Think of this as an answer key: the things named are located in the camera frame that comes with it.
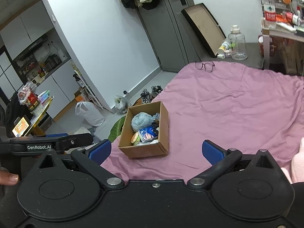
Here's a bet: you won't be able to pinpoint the brown cardboard box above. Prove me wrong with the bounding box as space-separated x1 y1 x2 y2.
119 101 169 158

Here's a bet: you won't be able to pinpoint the phone with orange screen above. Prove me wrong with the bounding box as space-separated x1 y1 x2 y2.
12 116 31 137

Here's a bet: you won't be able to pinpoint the blue denim plush toy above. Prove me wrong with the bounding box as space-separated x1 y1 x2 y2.
153 113 160 122

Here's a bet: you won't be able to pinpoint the green leaf cartoon rug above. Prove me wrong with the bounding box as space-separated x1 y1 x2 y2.
108 116 126 143

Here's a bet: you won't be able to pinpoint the blue tissue pack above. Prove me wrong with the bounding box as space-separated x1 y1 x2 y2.
138 126 158 143

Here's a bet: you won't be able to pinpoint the leaning black framed board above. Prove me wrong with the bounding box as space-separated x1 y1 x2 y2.
181 3 226 58

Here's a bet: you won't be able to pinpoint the dark framed eyeglasses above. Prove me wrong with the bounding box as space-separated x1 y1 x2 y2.
195 61 215 73

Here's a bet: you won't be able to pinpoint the red snack bag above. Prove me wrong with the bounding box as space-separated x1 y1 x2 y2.
17 81 40 112

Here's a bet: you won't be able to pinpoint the grey sneaker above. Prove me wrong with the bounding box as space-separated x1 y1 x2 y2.
140 89 152 104
151 85 163 98

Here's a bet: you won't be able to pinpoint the grey entrance door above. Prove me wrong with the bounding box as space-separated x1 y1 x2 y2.
138 0 200 73

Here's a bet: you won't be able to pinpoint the white kitchen cabinets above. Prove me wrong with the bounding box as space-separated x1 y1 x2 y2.
1 2 78 118

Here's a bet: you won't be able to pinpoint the light blue fluffy plush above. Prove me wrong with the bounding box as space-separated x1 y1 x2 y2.
131 112 154 132

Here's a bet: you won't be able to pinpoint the white desk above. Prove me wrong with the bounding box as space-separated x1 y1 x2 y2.
261 18 303 76

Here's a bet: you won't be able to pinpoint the small plastic bag with trash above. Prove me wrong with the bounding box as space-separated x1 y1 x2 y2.
114 95 131 115

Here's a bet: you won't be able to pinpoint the orange round floor mat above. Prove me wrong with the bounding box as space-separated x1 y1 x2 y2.
133 98 142 106

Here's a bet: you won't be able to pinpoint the grey left sneaker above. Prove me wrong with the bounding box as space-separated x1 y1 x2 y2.
140 89 152 104

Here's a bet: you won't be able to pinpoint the clear large water jug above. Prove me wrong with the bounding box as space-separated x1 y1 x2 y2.
228 25 248 61

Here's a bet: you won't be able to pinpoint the black scrunchie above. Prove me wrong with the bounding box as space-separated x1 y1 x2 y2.
151 122 159 134

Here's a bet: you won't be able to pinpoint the hamburger plush toy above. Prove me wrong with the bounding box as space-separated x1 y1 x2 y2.
130 132 141 146

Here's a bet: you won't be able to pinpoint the plastic water bottle red label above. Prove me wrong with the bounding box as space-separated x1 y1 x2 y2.
263 0 277 28

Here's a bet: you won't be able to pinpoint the large white plastic bag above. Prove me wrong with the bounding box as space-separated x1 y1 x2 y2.
75 101 105 127

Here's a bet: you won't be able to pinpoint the grey right sneaker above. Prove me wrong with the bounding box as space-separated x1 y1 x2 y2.
151 85 163 98

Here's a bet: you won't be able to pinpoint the pink bed sheet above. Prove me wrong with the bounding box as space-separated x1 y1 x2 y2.
102 62 303 181

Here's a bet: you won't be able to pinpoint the person's left hand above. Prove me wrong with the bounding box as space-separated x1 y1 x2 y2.
0 167 19 186

